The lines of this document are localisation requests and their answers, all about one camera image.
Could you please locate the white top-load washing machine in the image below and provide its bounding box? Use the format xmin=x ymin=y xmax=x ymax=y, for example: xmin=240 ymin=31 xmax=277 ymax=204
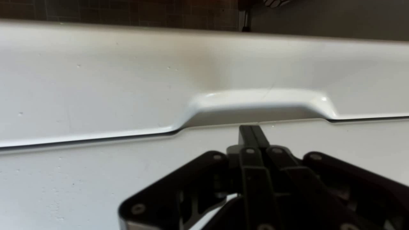
xmin=0 ymin=20 xmax=409 ymax=230

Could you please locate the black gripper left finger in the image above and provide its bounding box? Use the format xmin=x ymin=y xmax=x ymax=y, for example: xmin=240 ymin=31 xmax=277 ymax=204
xmin=119 ymin=125 xmax=282 ymax=230

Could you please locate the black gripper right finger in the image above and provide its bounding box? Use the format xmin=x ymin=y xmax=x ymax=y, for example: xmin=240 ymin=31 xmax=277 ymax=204
xmin=252 ymin=125 xmax=409 ymax=230

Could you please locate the white washing machine lid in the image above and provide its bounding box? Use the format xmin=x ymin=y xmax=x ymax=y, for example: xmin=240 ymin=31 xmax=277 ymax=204
xmin=0 ymin=114 xmax=409 ymax=230

